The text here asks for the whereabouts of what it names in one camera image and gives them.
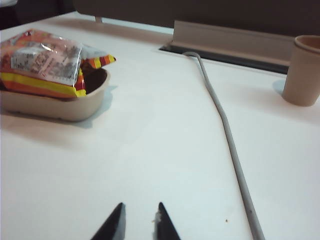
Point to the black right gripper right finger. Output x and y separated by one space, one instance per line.
163 222

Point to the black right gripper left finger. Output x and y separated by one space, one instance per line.
113 222

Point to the orange yellow chips bag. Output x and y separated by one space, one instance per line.
45 67

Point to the beige pulp food box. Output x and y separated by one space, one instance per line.
65 107

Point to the beige paper cup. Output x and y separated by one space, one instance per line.
301 75

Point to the white divider foot bracket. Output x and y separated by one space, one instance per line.
99 20

